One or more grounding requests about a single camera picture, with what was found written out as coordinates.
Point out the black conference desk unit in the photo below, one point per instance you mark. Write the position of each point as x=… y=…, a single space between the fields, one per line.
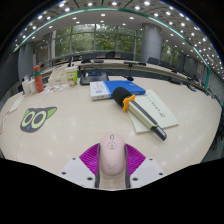
x=95 y=78

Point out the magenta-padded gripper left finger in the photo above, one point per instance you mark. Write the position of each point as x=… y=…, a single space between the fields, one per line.
x=80 y=170

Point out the beige cardboard box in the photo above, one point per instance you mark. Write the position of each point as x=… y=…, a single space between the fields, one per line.
x=57 y=77

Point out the long curved conference desk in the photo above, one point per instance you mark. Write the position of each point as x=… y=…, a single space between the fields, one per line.
x=156 y=68

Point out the pink computer mouse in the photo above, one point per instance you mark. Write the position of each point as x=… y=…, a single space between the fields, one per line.
x=112 y=155

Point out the red bottle with green band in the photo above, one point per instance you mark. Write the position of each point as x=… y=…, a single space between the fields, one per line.
x=38 y=80

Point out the ceiling lights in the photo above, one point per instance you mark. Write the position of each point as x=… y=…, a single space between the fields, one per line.
x=102 y=15

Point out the pale green booklet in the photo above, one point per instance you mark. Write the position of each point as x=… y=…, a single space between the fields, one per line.
x=165 y=113

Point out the white paper cup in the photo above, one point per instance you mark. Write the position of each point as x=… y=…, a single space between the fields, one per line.
x=25 y=87

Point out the green-printed cup with straw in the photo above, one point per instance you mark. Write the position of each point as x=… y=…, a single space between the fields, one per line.
x=72 y=76

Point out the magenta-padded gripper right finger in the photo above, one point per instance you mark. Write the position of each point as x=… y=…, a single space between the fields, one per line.
x=145 y=170

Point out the black gooseneck microphone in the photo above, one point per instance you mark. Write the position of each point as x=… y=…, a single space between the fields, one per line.
x=130 y=79

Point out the dark office chairs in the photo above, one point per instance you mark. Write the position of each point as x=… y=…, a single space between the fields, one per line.
x=153 y=60

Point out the white lidded jar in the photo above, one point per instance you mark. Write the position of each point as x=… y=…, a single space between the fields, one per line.
x=33 y=86

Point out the colourful sticker sheet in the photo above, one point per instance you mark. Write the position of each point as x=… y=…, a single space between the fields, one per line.
x=53 y=88

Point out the blue and white book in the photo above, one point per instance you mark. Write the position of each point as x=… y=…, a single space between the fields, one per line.
x=101 y=90

